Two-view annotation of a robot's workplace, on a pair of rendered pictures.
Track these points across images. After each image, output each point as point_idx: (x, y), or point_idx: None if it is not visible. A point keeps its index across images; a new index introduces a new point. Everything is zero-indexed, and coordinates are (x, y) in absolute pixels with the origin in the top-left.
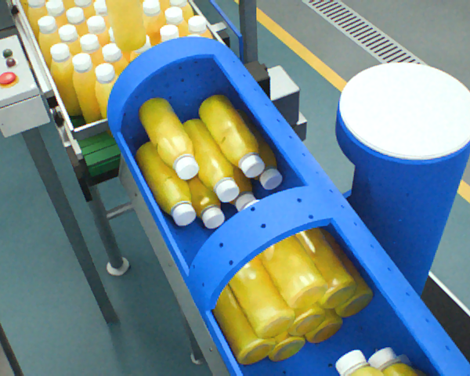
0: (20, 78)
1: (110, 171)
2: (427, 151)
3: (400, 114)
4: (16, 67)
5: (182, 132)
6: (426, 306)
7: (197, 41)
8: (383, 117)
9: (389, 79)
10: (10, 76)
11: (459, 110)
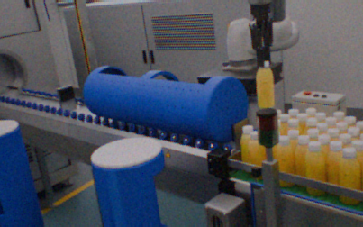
0: (303, 95)
1: None
2: (115, 141)
3: (130, 147)
4: (312, 96)
5: None
6: (113, 89)
7: (213, 82)
8: (138, 144)
9: (138, 155)
10: (305, 92)
11: (101, 155)
